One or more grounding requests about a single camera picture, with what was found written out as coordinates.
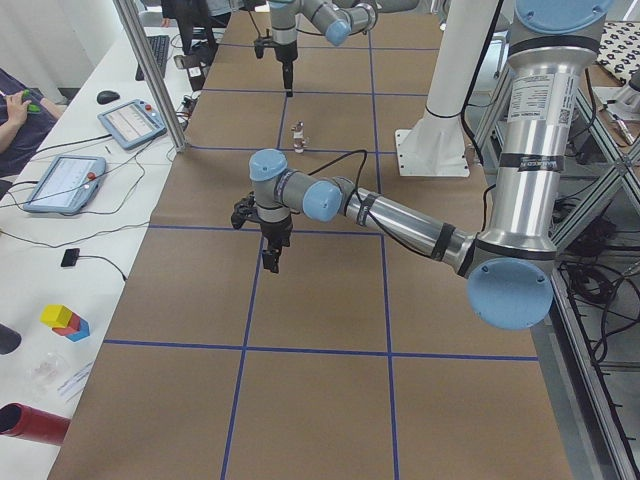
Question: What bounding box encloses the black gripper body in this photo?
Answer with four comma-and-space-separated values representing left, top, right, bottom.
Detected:
275, 42, 298, 68
261, 217, 293, 248

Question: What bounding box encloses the white PPR valve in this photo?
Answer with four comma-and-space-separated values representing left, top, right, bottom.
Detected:
292, 130, 307, 154

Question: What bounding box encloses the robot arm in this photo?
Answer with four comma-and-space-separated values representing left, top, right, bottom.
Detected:
249, 1, 610, 330
266, 0, 419, 97

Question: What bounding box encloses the seated person's hand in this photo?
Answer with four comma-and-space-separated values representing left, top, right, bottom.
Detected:
5, 90, 31, 127

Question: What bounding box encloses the black keyboard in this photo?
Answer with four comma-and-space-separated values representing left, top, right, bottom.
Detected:
147, 35, 170, 77

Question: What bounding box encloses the brown paper table mat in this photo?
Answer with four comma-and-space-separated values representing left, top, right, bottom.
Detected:
51, 14, 572, 479

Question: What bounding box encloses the blue teach pendant far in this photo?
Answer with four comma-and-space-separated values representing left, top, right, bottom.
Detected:
97, 99, 167, 151

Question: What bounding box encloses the blue teach pendant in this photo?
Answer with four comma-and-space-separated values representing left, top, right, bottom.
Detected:
97, 99, 167, 151
23, 155, 107, 214

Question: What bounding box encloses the black computer mouse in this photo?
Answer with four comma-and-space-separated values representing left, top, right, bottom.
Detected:
96, 90, 120, 105

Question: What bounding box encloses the small black box device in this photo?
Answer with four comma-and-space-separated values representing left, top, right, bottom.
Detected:
60, 248, 80, 268

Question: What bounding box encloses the blue wooden block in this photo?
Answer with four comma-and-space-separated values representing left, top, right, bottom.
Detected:
65, 319, 90, 342

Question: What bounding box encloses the red wooden block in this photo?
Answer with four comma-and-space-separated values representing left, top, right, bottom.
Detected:
52, 313, 82, 336

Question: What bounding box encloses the blue teach pendant near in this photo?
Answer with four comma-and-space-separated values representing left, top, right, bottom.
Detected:
23, 155, 107, 214

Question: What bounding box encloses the yellow wooden block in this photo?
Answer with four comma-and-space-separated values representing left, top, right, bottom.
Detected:
40, 304, 73, 328

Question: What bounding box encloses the black cylinder tube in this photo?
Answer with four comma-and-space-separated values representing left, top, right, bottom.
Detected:
0, 324, 22, 355

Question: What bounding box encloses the red cylinder tube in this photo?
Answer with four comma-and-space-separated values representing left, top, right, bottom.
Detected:
1, 403, 71, 446

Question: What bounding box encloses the patterned black white cloth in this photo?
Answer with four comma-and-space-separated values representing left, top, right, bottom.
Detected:
597, 21, 639, 84

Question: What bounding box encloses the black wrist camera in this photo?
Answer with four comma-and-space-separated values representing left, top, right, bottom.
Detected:
230, 192, 260, 230
253, 35, 275, 59

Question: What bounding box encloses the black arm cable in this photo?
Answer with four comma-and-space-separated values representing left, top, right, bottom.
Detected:
309, 148, 401, 241

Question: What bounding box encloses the aluminium frame post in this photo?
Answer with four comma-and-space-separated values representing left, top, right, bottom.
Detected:
113, 0, 187, 153

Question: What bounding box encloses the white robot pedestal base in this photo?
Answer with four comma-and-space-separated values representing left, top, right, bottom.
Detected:
395, 0, 501, 178

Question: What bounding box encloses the aluminium frame rack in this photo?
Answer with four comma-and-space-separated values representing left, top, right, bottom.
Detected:
474, 74, 640, 480

